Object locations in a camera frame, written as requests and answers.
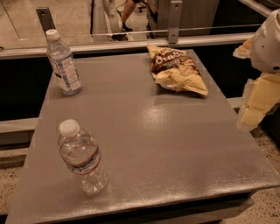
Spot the grey metal bracket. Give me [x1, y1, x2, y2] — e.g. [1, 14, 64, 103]
[168, 0, 183, 44]
[36, 7, 55, 32]

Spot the left grey metal bracket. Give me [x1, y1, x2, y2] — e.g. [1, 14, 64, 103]
[36, 7, 55, 32]

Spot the red label clear water bottle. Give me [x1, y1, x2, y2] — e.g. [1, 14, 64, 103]
[57, 119, 108, 196]

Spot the right grey metal bracket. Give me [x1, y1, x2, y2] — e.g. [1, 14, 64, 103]
[168, 0, 183, 44]

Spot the yellow brown chip bag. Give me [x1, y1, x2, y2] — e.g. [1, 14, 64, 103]
[147, 45, 208, 95]

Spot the person leg with black shoe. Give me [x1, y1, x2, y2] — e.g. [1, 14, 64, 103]
[121, 0, 137, 32]

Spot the grey metal rail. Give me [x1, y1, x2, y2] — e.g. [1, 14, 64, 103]
[0, 32, 255, 60]

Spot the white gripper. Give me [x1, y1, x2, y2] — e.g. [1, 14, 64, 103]
[233, 9, 280, 130]

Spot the blue label plastic water bottle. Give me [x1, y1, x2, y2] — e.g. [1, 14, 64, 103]
[45, 29, 81, 95]

